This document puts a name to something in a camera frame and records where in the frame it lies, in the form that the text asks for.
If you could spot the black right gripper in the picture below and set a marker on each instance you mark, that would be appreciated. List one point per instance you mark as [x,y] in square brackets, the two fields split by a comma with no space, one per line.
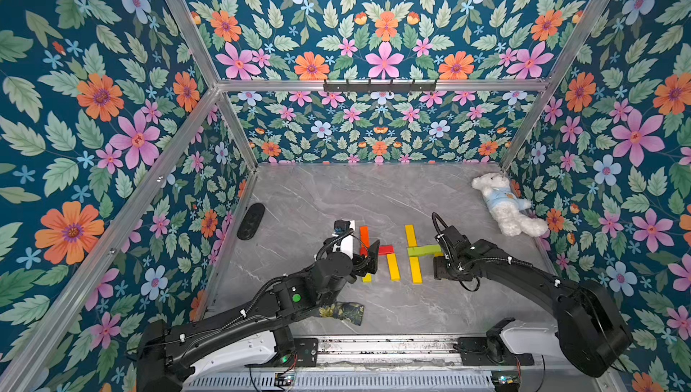
[445,257]

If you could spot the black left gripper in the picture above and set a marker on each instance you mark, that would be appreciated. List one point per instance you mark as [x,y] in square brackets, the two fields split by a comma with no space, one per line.
[370,261]

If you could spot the red block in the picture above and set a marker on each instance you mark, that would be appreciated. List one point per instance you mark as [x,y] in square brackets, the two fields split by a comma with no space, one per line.
[386,250]

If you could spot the orange block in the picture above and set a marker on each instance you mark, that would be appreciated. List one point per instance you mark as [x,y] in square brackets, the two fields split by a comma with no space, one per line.
[364,237]

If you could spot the lime green block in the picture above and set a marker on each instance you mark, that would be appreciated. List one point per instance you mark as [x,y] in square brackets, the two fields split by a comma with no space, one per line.
[433,249]
[417,251]

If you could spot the yellow block pair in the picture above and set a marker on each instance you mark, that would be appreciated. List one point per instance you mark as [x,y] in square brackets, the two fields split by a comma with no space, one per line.
[415,270]
[411,236]

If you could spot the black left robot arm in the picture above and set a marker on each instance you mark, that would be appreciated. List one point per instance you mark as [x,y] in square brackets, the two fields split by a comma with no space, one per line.
[257,331]

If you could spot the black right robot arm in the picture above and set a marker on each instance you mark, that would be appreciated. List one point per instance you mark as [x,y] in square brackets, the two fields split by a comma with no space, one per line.
[589,330]

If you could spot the dark floral cloth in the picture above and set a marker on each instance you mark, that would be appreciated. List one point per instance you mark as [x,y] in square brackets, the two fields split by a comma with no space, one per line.
[344,311]

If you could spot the white teddy bear blue shirt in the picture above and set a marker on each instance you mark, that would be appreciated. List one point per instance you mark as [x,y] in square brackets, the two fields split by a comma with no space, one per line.
[507,208]

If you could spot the black oval pad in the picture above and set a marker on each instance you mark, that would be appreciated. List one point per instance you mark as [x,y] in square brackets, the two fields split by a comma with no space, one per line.
[251,221]

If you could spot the white ventilation grille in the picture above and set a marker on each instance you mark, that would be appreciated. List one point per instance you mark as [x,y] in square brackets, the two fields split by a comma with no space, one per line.
[305,380]

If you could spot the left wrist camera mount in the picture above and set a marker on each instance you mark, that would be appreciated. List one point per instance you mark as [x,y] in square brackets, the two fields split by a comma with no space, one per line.
[344,233]

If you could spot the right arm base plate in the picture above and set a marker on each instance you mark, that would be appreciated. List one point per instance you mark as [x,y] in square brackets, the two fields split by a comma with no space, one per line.
[479,351]

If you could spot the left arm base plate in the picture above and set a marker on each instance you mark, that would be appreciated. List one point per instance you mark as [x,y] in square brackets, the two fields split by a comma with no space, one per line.
[301,352]

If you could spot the black hook rail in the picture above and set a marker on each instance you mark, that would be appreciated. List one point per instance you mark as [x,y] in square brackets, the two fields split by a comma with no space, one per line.
[380,86]

